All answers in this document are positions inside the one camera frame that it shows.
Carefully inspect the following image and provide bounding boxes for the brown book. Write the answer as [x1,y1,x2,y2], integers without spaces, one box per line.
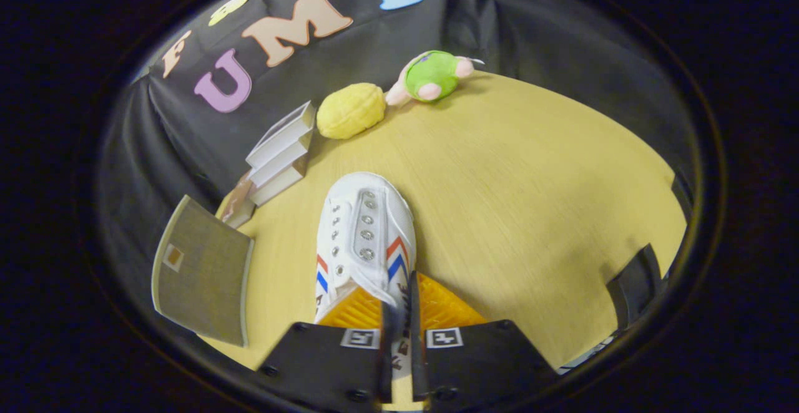
[219,173,257,230]

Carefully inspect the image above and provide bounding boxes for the green and pink plush toy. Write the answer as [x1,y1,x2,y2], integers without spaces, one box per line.
[385,50,486,107]

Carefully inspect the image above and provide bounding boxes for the grey fabric storage box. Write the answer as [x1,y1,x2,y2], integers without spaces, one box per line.
[152,195,255,347]

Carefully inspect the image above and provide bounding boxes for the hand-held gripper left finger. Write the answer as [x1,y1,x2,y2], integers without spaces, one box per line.
[259,285,400,413]

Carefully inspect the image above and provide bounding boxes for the yellow plush cushion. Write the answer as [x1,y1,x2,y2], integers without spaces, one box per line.
[316,82,387,140]

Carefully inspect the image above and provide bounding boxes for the white canvas shoe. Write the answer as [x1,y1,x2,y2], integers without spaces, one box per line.
[313,172,418,377]

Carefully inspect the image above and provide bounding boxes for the plain white book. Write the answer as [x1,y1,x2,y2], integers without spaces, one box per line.
[248,138,313,188]
[249,157,308,207]

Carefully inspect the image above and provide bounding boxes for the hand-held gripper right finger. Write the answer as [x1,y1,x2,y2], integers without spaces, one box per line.
[409,271,560,413]

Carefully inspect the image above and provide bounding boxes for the black chair back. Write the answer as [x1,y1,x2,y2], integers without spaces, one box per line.
[607,243,664,331]

